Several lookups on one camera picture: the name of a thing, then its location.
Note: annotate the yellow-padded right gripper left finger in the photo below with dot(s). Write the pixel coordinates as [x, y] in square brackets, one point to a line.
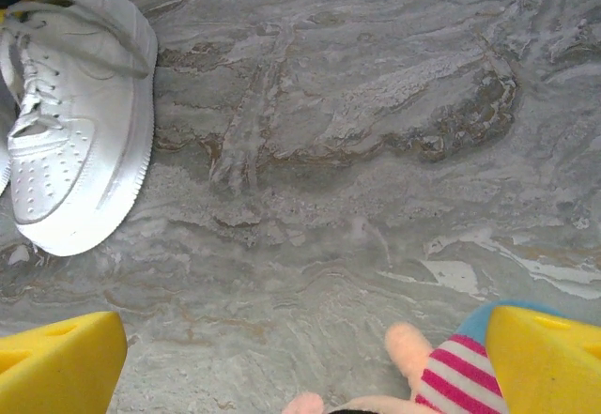
[56, 367]

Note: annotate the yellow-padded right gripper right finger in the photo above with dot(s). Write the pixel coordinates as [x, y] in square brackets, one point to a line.
[549, 372]

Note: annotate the white lace-up sneaker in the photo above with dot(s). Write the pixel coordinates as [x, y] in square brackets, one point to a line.
[70, 151]
[3, 165]

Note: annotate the black-haired plush doll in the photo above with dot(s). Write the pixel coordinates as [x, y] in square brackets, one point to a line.
[451, 372]

